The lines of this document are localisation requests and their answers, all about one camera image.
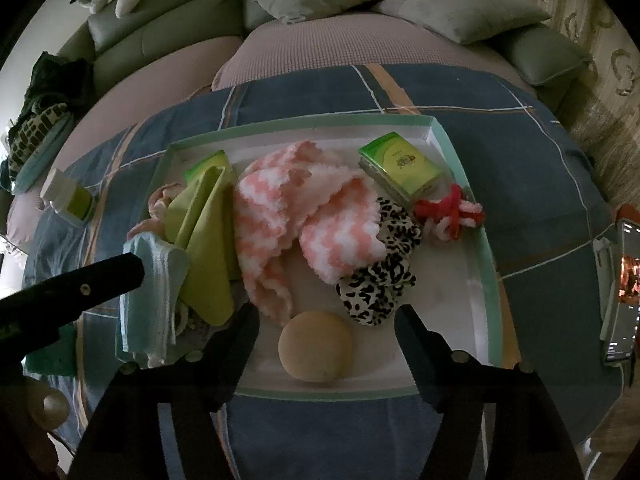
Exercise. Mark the leopard print scrunchie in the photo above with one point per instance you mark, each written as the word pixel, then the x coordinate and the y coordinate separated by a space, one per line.
pixel 375 285

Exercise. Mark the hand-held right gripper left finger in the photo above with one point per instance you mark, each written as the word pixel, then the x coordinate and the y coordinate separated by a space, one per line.
pixel 232 345

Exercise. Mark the green sofa cushion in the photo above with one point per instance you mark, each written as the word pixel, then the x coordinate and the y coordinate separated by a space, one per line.
pixel 540 55

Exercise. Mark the pink white fluffy cloth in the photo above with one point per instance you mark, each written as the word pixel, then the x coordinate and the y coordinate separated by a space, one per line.
pixel 270 220

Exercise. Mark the white plastic bottle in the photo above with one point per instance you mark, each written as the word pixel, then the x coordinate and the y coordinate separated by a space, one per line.
pixel 70 200

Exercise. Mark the light blue face mask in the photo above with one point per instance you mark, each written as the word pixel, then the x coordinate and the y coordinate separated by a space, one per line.
pixel 150 310

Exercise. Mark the blue plaid blanket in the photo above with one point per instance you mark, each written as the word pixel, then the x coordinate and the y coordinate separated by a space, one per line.
pixel 540 160

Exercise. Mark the person's left hand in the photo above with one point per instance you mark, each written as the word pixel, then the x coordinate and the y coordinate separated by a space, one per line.
pixel 45 405

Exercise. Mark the green tissue packet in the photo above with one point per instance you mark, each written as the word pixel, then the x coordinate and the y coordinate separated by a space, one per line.
pixel 400 162
pixel 210 165

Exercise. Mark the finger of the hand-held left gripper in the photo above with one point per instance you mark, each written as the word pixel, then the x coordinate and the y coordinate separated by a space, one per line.
pixel 100 280

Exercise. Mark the white tray with teal rim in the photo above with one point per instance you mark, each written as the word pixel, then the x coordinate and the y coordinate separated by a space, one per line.
pixel 440 285

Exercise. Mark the beige round sponge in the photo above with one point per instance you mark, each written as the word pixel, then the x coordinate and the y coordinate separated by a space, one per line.
pixel 315 347

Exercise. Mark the yellow-green cloth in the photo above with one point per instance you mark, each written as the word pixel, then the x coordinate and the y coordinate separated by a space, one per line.
pixel 205 240

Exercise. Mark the red white yarn knot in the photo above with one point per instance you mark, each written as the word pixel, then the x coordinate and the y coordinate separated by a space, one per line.
pixel 450 212

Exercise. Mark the dark clothing pile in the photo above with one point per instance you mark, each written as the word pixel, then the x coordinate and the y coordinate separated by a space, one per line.
pixel 60 75

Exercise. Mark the smartphone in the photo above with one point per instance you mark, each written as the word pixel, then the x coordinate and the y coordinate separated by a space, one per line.
pixel 625 320

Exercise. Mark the pink sofa seat cover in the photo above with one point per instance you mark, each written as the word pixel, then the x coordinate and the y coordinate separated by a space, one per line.
pixel 350 45
pixel 125 90

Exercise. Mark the pale grey pillow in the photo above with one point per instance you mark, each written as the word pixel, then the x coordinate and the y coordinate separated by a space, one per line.
pixel 460 10

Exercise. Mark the teal plastic case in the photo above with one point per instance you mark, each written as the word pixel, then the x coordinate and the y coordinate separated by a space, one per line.
pixel 55 360

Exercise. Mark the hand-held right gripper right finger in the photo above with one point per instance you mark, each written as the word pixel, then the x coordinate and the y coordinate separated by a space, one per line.
pixel 417 345

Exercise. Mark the pale pink soft item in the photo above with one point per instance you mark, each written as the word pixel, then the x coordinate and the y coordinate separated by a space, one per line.
pixel 157 205

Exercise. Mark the grey-green sofa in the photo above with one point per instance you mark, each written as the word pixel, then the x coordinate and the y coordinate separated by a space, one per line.
pixel 150 40

